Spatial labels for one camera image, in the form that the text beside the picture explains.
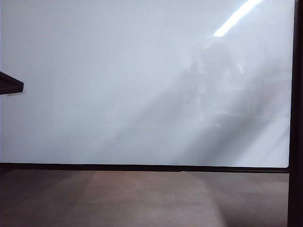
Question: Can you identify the dark flat slab end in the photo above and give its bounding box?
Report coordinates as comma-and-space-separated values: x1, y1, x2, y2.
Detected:
0, 71, 25, 96

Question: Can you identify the white board with black frame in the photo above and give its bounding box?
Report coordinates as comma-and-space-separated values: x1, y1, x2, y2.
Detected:
0, 0, 295, 174

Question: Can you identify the black vertical stand post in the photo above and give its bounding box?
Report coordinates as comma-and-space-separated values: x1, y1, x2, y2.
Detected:
287, 0, 303, 227

